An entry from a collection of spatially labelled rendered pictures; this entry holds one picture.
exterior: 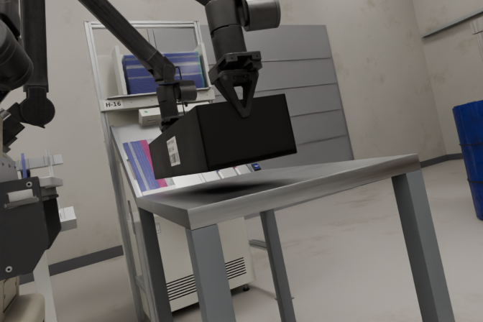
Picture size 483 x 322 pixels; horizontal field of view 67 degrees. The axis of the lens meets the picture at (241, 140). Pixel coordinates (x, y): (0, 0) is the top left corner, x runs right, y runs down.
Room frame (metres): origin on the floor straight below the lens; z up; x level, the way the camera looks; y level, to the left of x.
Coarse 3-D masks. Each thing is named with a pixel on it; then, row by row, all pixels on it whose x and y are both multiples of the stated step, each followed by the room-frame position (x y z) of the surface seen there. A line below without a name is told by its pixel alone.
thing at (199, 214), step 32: (352, 160) 0.84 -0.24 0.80; (384, 160) 0.67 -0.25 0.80; (416, 160) 0.68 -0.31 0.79; (160, 192) 1.16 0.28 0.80; (192, 192) 0.85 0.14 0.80; (224, 192) 0.67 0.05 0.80; (256, 192) 0.56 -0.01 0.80; (288, 192) 0.57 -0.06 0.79; (320, 192) 0.60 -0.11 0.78; (416, 192) 0.67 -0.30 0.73; (192, 224) 0.51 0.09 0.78; (416, 224) 0.67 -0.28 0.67; (160, 256) 1.13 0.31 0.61; (192, 256) 0.53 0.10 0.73; (416, 256) 0.69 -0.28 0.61; (160, 288) 1.13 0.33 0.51; (224, 288) 0.52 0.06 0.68; (288, 288) 1.29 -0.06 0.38; (416, 288) 0.70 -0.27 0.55; (160, 320) 1.12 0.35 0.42; (224, 320) 0.52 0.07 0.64; (288, 320) 1.28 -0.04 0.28; (448, 320) 0.68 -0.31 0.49
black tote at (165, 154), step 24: (264, 96) 0.64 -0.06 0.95; (192, 120) 0.62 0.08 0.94; (216, 120) 0.60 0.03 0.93; (240, 120) 0.62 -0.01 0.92; (264, 120) 0.64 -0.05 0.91; (288, 120) 0.66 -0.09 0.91; (168, 144) 0.84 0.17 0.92; (192, 144) 0.65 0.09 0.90; (216, 144) 0.60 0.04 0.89; (240, 144) 0.62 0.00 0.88; (264, 144) 0.63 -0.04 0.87; (288, 144) 0.65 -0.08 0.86; (168, 168) 0.89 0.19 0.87; (192, 168) 0.68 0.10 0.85; (216, 168) 0.60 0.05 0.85
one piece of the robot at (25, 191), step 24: (0, 168) 0.68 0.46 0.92; (0, 192) 0.61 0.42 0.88; (24, 192) 0.62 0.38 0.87; (48, 192) 0.82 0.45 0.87; (0, 216) 0.61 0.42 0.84; (24, 216) 0.62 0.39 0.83; (48, 216) 0.86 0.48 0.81; (0, 240) 0.61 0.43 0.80; (24, 240) 0.62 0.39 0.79; (48, 240) 0.64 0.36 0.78; (0, 264) 0.61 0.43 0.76; (24, 264) 0.62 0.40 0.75
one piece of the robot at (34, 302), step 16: (0, 128) 0.81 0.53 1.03; (0, 144) 0.81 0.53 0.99; (0, 288) 0.64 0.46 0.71; (16, 288) 0.77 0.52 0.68; (0, 304) 0.64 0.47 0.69; (16, 304) 0.74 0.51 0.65; (32, 304) 0.74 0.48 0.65; (0, 320) 0.64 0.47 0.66; (16, 320) 0.65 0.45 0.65; (32, 320) 0.68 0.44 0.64
